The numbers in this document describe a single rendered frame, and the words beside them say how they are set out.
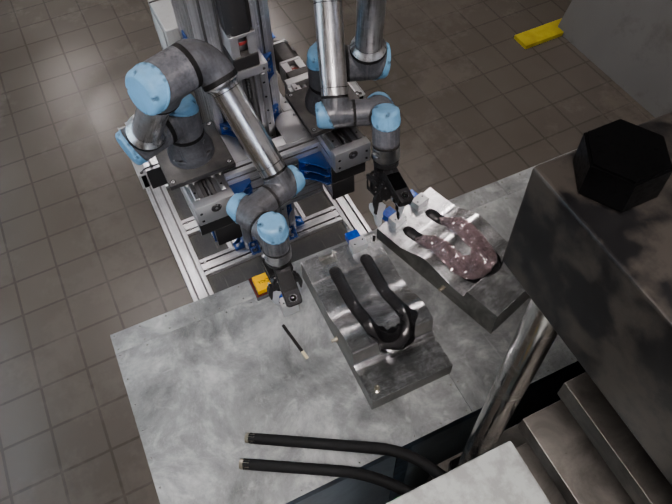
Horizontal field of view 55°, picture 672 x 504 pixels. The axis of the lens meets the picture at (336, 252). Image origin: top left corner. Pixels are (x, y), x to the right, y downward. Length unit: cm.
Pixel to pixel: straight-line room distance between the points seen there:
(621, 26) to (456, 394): 278
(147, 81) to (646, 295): 118
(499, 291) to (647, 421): 120
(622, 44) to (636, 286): 351
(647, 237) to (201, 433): 143
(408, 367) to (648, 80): 265
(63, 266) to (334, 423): 190
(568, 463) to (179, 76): 119
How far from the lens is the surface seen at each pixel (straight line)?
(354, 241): 203
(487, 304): 196
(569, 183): 79
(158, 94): 157
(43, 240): 353
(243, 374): 196
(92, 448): 290
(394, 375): 187
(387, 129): 172
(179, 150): 210
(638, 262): 74
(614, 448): 116
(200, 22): 207
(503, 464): 118
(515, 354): 114
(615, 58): 422
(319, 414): 189
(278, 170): 170
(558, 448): 140
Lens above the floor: 257
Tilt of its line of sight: 55 degrees down
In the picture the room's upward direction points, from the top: 3 degrees counter-clockwise
